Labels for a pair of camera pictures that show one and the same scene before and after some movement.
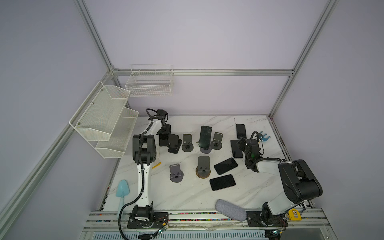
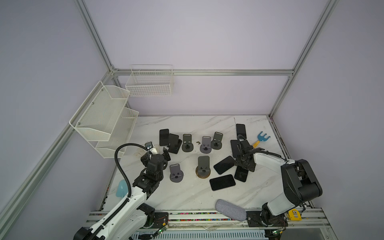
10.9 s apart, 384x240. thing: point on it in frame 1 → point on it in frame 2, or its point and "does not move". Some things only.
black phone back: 205,136 → 241,173
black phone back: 163,140 does not move
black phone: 225,165 does not move
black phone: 241,132 does not move
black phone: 222,182 does not move
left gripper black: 168,129 → 144,161
